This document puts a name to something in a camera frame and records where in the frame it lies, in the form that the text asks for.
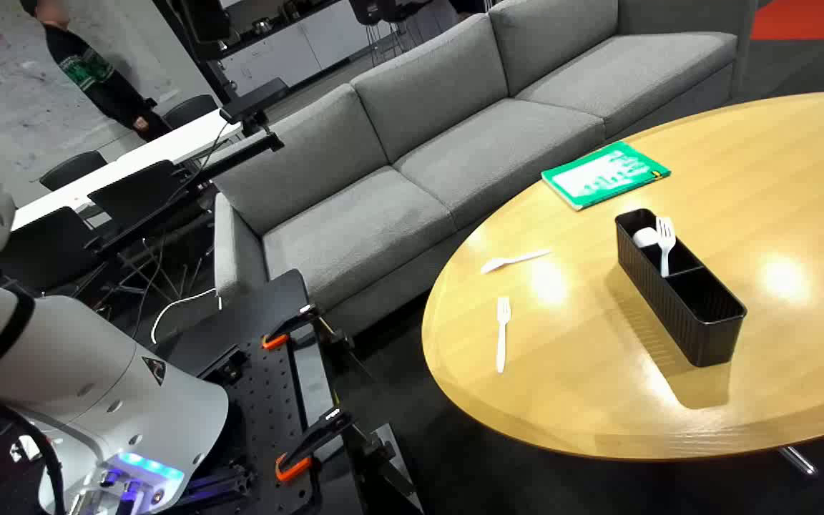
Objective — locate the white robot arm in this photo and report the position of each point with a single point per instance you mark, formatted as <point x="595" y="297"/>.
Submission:
<point x="70" y="373"/>

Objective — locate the black office chair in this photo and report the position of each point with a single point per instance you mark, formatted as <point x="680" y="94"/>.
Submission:
<point x="70" y="170"/>
<point x="185" y="108"/>

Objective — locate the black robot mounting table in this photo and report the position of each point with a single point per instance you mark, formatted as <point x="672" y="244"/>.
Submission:
<point x="270" y="401"/>

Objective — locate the orange black bar clamp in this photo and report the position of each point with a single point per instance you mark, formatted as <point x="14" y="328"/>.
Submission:
<point x="287" y="336"/>
<point x="301" y="456"/>

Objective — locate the black rectangular cutlery box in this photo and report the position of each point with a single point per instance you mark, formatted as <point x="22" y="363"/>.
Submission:
<point x="692" y="318"/>

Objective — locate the white plastic spoon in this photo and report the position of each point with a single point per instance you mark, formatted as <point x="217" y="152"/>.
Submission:
<point x="640" y="240"/>
<point x="663" y="244"/>

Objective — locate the grey fabric sofa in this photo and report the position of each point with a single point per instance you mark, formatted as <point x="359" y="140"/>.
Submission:
<point x="430" y="125"/>

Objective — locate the grey low cabinet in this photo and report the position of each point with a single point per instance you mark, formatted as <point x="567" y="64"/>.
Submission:
<point x="314" y="45"/>

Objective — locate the white long desk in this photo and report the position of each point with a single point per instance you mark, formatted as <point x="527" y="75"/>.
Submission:
<point x="127" y="162"/>

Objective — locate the green printed book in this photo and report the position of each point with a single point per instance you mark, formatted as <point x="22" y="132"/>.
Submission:
<point x="600" y="175"/>

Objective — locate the person in dark clothes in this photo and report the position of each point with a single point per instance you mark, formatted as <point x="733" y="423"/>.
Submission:
<point x="97" y="81"/>

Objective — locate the chrome table base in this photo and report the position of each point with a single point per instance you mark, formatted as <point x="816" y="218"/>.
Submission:
<point x="799" y="463"/>

